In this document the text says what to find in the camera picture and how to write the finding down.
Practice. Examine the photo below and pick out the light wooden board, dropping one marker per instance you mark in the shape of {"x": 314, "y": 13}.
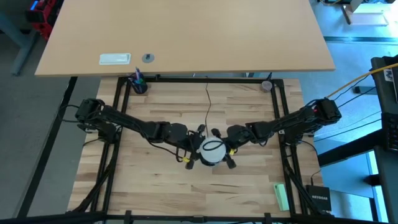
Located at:
{"x": 370, "y": 18}

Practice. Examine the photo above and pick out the beige wooden desk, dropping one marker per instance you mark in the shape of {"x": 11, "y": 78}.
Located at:
{"x": 186, "y": 31}

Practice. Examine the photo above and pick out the black keyboard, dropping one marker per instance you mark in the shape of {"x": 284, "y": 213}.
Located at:
{"x": 392, "y": 132}

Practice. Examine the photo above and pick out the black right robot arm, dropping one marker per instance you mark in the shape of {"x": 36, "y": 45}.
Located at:
{"x": 280, "y": 124}

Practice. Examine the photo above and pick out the black diagonal strut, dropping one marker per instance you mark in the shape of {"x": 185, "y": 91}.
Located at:
{"x": 348, "y": 148}
{"x": 46, "y": 149}

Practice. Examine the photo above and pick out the green marker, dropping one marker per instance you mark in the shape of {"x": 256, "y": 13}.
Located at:
{"x": 141, "y": 82}

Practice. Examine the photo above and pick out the white rectangular tray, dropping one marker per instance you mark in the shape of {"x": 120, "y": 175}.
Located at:
{"x": 115, "y": 59}

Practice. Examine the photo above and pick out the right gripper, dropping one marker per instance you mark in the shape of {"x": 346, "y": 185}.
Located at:
{"x": 233, "y": 144}

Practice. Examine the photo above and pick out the small patterned cup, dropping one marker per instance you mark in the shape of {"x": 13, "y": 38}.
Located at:
{"x": 266, "y": 86}

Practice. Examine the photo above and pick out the light green block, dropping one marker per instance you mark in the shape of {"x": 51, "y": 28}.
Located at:
{"x": 281, "y": 197}

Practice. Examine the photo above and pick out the black Netgear switch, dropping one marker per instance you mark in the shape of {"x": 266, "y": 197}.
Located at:
{"x": 318, "y": 199}

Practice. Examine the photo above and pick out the white lightbulb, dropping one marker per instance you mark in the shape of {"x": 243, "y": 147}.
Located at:
{"x": 214, "y": 157}

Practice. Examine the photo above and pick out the blue pen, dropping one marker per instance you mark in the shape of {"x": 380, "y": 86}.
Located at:
{"x": 133, "y": 81}

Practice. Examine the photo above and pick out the black pen cup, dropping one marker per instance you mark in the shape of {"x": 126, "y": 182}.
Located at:
{"x": 141, "y": 90}

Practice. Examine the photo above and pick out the purple pen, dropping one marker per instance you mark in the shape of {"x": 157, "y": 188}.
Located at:
{"x": 137, "y": 74}

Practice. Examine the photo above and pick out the black aluminium table frame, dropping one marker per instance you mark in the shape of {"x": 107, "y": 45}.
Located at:
{"x": 233, "y": 80}

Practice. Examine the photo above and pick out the grey table leg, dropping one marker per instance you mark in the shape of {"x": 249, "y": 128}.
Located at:
{"x": 21, "y": 53}

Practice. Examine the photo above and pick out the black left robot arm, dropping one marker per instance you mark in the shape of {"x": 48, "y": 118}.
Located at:
{"x": 130, "y": 123}

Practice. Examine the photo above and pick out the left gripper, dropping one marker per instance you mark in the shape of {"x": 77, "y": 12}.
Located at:
{"x": 191, "y": 144}

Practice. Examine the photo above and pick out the white sticker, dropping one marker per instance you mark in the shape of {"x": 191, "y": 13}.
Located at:
{"x": 388, "y": 75}

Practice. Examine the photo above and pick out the red tool cart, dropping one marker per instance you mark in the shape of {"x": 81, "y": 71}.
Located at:
{"x": 46, "y": 15}

